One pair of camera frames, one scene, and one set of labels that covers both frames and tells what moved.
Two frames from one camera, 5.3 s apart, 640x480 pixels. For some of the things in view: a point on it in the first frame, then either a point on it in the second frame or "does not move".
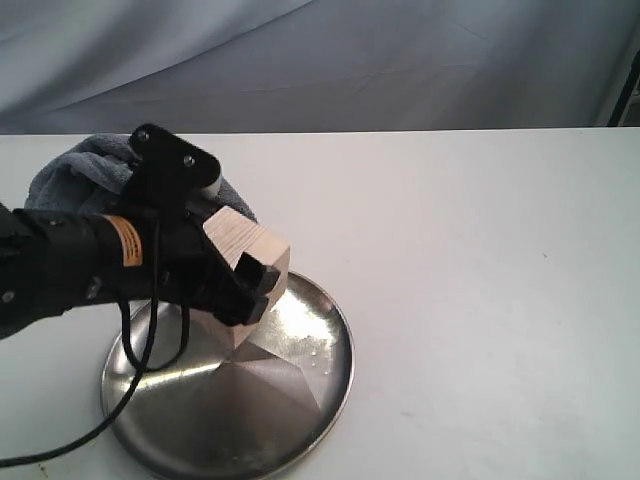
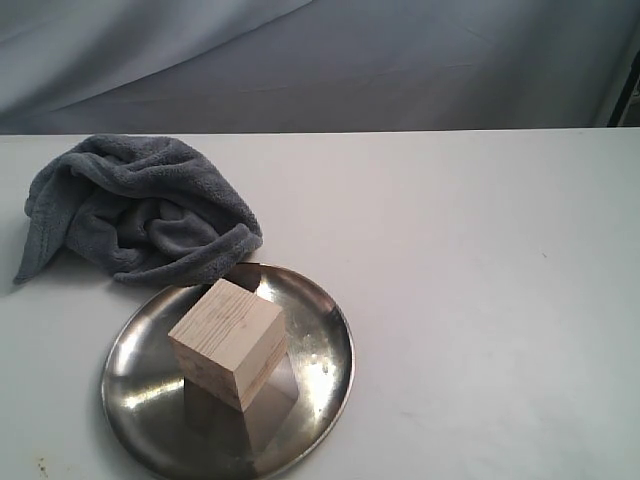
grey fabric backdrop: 95,67 does not move
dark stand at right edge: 626,112 does not move
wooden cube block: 235,232 -> 227,341
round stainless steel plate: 177,396 does not move
